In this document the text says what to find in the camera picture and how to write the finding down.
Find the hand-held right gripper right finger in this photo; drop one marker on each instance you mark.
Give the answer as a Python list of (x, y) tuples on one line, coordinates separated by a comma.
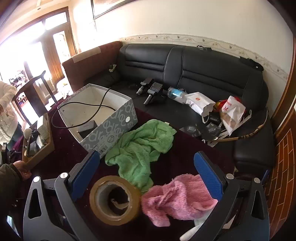
[(208, 172)]

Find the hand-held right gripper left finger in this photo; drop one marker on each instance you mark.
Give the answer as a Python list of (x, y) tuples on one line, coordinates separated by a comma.
[(84, 172)]

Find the brown packing tape roll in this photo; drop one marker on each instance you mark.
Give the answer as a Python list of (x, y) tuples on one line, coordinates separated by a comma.
[(95, 205)]

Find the pink fluffy towel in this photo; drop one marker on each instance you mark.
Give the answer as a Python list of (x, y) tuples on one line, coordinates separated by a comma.
[(175, 204)]

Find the grey patterned shoebox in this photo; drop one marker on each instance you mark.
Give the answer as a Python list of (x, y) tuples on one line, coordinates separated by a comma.
[(115, 129)]

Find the person's left hand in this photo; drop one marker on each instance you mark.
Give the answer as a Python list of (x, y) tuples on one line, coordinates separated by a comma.
[(21, 168)]

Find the maroon tablecloth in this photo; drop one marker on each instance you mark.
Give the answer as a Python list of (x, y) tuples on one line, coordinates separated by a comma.
[(185, 148)]

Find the black small box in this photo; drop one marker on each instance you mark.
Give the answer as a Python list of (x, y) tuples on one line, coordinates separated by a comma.
[(190, 131), (212, 129)]

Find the black flat device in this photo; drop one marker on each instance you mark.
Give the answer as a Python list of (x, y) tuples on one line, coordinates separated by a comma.
[(86, 127)]

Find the brown cardboard box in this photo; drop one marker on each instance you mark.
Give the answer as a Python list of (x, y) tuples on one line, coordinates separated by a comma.
[(39, 157)]

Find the wooden bow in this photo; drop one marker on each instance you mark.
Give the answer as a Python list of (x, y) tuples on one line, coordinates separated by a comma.
[(242, 136)]

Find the white object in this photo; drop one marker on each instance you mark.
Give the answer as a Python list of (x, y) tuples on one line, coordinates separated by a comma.
[(200, 222)]

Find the green fluffy towel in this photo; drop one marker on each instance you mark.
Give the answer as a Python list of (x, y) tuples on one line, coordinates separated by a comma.
[(136, 150)]

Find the white plastic bag red print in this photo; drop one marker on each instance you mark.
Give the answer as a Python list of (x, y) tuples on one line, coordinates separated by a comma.
[(232, 113)]

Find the red yellow packet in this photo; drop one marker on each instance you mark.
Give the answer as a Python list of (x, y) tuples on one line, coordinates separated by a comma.
[(218, 105)]

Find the white paper bag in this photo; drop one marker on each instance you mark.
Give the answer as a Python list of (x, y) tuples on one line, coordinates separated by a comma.
[(200, 103)]

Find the clear plastic bottle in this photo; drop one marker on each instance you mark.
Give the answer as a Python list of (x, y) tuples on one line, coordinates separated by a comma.
[(177, 94)]

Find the dark wooden chair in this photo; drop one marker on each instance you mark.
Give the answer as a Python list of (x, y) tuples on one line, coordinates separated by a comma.
[(37, 99)]

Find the black handheld device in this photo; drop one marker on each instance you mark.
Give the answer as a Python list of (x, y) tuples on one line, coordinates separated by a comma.
[(153, 90), (144, 84)]

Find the black leather sofa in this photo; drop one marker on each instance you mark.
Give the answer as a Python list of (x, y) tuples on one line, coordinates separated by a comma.
[(208, 69)]

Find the white power strip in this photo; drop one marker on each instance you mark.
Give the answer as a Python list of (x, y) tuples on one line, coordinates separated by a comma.
[(112, 67)]

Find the black bag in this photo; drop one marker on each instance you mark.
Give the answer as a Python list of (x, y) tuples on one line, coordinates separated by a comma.
[(251, 63)]

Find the wooden glass door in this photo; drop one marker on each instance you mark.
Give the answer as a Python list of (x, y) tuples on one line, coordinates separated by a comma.
[(56, 58)]

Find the framed wall picture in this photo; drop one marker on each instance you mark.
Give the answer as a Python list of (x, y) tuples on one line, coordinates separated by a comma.
[(111, 7)]

